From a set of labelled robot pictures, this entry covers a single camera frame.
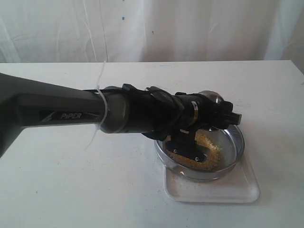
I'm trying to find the yellow grain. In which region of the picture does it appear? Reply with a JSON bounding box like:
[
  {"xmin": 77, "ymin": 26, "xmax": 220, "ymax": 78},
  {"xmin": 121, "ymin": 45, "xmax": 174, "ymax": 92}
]
[{"xmin": 166, "ymin": 131, "xmax": 221, "ymax": 171}]

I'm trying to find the stainless steel cup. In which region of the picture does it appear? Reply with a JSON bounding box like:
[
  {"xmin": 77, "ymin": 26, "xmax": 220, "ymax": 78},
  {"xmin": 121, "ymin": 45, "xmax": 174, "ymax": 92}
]
[{"xmin": 199, "ymin": 90, "xmax": 224, "ymax": 104}]

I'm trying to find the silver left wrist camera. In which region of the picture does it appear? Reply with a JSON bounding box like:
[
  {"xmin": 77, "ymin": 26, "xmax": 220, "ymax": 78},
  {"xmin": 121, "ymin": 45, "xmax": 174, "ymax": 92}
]
[{"xmin": 165, "ymin": 129, "xmax": 210, "ymax": 163}]

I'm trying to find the white zip tie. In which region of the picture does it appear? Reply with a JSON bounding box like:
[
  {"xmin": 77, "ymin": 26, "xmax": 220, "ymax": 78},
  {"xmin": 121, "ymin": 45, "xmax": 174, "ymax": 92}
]
[{"xmin": 85, "ymin": 60, "xmax": 108, "ymax": 151}]

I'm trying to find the white backdrop curtain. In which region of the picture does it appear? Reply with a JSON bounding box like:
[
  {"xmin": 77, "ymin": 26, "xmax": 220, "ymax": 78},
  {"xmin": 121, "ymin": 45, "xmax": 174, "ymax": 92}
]
[{"xmin": 0, "ymin": 0, "xmax": 304, "ymax": 63}]

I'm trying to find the round steel sieve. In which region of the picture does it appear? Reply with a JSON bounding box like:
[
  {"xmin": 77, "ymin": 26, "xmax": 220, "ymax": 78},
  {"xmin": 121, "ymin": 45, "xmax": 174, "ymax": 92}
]
[{"xmin": 154, "ymin": 125, "xmax": 245, "ymax": 181}]

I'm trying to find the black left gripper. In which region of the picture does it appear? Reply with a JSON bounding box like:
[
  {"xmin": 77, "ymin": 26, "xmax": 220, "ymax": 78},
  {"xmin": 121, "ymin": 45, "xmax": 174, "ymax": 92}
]
[{"xmin": 175, "ymin": 92, "xmax": 242, "ymax": 130}]

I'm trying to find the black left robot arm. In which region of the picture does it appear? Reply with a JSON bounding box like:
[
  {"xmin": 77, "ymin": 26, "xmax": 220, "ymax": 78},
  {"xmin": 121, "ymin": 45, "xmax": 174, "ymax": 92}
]
[{"xmin": 0, "ymin": 74, "xmax": 241, "ymax": 153}]

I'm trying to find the white plastic tray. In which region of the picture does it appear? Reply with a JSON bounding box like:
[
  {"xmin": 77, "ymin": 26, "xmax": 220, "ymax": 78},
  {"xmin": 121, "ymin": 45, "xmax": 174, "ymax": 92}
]
[{"xmin": 164, "ymin": 156, "xmax": 260, "ymax": 204}]

